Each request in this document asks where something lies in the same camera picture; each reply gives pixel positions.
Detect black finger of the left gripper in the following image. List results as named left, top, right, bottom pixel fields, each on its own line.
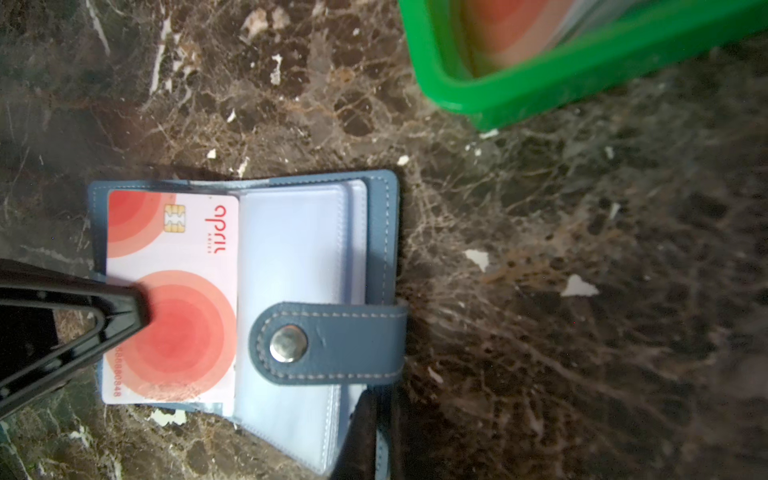
left=1, top=259, right=149, bottom=418

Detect blue card holder wallet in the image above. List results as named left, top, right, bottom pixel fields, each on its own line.
left=88, top=170, right=408, bottom=474

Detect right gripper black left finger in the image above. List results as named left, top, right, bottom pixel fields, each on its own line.
left=330, top=390, right=378, bottom=480

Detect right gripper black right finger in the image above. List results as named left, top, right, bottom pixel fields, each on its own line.
left=390, top=389, right=419, bottom=480

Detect stack of cards in tray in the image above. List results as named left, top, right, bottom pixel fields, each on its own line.
left=457, top=0, right=641, bottom=77

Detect green card tray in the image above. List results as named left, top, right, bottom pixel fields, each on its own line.
left=399, top=1, right=767, bottom=131

